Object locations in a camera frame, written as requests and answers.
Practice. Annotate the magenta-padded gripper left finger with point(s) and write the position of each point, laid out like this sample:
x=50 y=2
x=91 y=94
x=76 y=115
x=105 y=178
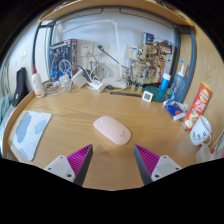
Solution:
x=61 y=165

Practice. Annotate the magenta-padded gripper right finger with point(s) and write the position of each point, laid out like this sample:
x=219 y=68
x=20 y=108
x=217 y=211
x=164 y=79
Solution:
x=164 y=165

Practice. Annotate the pink computer mouse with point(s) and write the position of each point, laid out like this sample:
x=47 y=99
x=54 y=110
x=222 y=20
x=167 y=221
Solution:
x=111 y=130

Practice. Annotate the white mouse pad blue clouds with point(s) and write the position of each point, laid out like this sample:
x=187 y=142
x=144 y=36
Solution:
x=30 y=133

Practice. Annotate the clear plastic cup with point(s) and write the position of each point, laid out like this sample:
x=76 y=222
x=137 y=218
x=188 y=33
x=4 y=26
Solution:
x=203 y=154

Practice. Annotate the white mug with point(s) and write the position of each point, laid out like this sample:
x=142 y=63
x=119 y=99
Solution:
x=200 y=131

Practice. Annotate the blue snack packet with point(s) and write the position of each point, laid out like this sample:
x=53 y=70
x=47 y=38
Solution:
x=175 y=109

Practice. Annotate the red chips can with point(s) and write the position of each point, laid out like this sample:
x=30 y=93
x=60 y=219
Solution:
x=198 y=105

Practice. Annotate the teal oval case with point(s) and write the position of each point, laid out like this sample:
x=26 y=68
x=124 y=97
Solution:
x=159 y=95

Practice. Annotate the small white cube clock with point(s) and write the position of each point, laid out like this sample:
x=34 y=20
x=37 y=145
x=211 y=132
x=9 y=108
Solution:
x=147 y=96

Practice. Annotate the teal blanket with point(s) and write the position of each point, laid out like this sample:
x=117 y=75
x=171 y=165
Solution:
x=5 y=110

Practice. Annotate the blue spray bottle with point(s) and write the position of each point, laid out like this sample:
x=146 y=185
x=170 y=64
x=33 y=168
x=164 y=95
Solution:
x=176 y=86

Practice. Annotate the black pen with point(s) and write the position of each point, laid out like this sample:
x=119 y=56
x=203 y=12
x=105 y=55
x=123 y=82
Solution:
x=125 y=94

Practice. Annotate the blue tube white cap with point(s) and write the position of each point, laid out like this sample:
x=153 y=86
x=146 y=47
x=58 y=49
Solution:
x=165 y=83

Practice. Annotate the white lotion bottle red cap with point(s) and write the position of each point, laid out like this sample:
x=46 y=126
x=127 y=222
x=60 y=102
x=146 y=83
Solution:
x=38 y=85

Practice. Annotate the white charger block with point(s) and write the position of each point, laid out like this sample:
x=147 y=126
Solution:
x=65 y=80

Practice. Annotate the white power strip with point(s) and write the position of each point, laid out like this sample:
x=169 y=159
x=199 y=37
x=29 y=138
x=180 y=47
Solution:
x=97 y=86

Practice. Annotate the black bag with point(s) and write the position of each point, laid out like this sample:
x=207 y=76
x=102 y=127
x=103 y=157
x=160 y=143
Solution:
x=20 y=86

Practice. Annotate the white power adapter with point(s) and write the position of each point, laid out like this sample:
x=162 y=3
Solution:
x=79 y=78

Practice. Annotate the beige robot figure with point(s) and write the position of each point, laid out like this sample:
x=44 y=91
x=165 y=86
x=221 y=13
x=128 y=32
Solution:
x=137 y=75

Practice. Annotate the robot model kit box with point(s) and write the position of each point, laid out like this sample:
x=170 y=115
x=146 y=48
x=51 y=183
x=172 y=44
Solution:
x=61 y=55

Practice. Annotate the grey metal shelf frame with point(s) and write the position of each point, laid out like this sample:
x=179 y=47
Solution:
x=191 y=60

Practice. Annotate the white wall socket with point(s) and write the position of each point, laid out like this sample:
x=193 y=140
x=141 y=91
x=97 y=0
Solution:
x=86 y=50

